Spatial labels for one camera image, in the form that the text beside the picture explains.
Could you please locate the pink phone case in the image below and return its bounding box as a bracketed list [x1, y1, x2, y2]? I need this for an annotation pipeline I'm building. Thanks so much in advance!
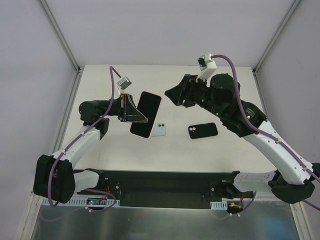
[129, 91, 163, 140]

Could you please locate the light blue phone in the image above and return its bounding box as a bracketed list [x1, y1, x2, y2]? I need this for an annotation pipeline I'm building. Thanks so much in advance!
[150, 123, 167, 137]

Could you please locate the black phone case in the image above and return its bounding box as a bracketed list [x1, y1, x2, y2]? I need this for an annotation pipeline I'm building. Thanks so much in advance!
[188, 122, 218, 140]

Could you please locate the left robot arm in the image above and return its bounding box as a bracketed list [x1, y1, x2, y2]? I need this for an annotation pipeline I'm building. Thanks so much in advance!
[33, 93, 151, 207]

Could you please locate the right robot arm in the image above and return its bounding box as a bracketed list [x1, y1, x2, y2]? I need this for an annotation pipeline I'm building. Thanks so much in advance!
[164, 73, 320, 204]

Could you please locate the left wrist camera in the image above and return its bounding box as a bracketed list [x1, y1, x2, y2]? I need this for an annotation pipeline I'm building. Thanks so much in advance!
[116, 76, 132, 91]

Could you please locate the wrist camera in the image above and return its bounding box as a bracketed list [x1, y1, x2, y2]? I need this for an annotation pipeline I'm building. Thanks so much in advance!
[196, 53, 217, 81]
[116, 76, 132, 91]

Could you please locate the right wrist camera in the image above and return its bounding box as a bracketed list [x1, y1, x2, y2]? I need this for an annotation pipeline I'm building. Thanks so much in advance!
[196, 53, 217, 81]

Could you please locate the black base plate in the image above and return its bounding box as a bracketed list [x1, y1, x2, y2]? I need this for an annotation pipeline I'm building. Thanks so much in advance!
[76, 169, 276, 209]

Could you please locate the left white cable duct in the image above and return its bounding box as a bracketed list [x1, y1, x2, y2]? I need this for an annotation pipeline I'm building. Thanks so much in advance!
[39, 196, 121, 207]

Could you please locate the white cable duct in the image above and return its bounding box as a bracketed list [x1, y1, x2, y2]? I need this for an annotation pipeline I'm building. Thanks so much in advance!
[210, 200, 228, 211]
[39, 196, 121, 207]

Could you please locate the right white cable duct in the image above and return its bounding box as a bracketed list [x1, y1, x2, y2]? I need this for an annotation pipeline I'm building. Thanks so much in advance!
[210, 200, 228, 211]

